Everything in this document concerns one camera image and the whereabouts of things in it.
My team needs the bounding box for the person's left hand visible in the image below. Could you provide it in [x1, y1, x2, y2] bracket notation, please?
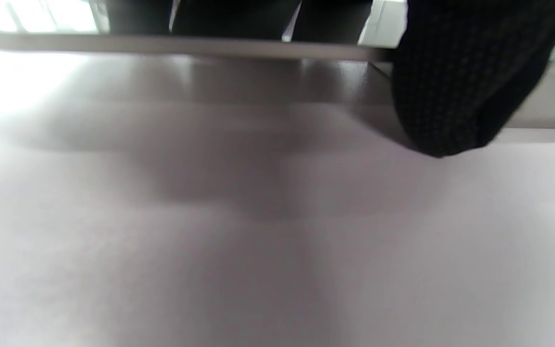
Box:
[104, 0, 555, 158]

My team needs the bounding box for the silver metal sliding box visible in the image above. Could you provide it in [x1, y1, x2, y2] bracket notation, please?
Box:
[0, 0, 555, 131]

